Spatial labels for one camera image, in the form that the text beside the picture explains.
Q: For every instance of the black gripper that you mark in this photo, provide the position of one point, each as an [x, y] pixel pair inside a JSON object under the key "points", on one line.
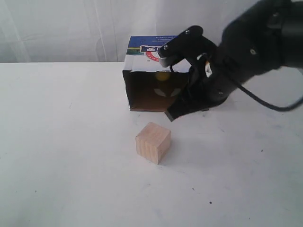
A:
{"points": [[209, 85]]}

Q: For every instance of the yellow ball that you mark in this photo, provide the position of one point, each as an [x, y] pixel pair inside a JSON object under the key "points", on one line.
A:
{"points": [[162, 76]]}

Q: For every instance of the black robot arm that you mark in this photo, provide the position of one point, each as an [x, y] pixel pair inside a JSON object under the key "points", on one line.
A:
{"points": [[266, 37]]}

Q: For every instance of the open cardboard milk box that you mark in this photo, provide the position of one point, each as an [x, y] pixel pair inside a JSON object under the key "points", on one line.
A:
{"points": [[143, 90]]}

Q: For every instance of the wooden cube block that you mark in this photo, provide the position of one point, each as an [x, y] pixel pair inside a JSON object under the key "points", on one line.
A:
{"points": [[153, 142]]}

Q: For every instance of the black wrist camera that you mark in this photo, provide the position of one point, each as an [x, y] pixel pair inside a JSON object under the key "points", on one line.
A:
{"points": [[188, 45]]}

